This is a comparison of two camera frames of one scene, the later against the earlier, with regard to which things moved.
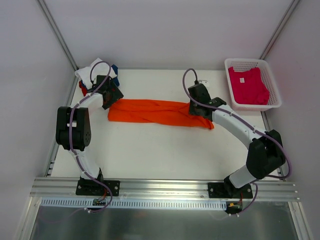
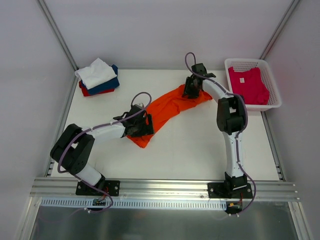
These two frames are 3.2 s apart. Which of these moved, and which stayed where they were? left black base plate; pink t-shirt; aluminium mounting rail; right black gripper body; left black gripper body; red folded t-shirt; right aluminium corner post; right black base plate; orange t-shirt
Moved: orange t-shirt; right black gripper body; left black gripper body
Stayed: left black base plate; red folded t-shirt; right aluminium corner post; aluminium mounting rail; pink t-shirt; right black base plate
